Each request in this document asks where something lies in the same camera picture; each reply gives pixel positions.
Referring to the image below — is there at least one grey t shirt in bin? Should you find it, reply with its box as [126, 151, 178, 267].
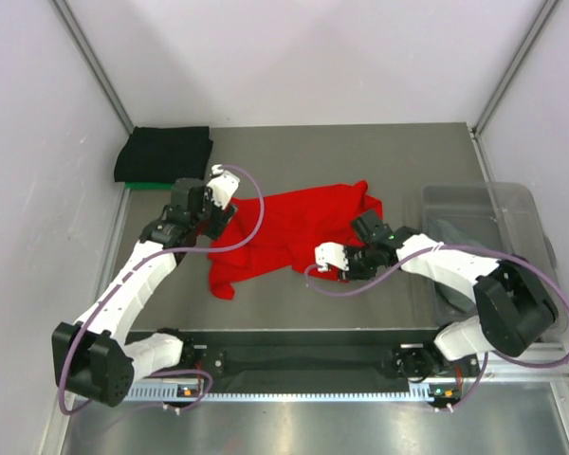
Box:
[426, 217, 483, 317]

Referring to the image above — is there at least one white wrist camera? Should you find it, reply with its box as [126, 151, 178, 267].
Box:
[314, 242, 350, 281]
[207, 164, 240, 209]

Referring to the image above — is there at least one clear plastic bin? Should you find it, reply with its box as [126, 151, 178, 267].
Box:
[419, 182, 569, 342]

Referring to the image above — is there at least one right corner aluminium post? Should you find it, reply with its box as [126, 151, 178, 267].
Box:
[470, 0, 560, 140]

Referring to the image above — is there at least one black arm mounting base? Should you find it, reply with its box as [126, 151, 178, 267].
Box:
[141, 329, 483, 394]

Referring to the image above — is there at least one folded green t shirt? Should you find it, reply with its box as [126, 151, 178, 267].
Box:
[124, 182, 173, 191]

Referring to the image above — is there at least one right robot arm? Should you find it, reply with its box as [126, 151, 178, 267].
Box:
[333, 210, 559, 375]

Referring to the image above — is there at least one folded black t shirt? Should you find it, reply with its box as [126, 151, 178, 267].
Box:
[113, 126, 213, 184]

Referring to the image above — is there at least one corner aluminium post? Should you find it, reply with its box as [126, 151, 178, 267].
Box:
[470, 0, 560, 140]
[48, 0, 135, 134]

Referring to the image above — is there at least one red t shirt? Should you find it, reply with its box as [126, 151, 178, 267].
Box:
[208, 180, 383, 300]

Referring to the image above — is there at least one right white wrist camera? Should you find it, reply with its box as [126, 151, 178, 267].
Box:
[314, 242, 350, 281]

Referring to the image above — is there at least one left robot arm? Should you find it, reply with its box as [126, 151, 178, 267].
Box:
[51, 171, 240, 408]

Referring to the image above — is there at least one aluminium frame rail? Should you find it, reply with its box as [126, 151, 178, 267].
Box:
[486, 342, 569, 377]

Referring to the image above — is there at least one grey slotted cable duct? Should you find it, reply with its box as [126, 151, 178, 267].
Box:
[124, 381, 434, 403]

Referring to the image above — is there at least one left corner aluminium post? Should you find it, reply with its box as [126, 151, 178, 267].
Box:
[48, 0, 135, 134]

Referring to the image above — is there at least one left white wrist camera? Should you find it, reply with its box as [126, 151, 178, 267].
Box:
[207, 164, 240, 209]

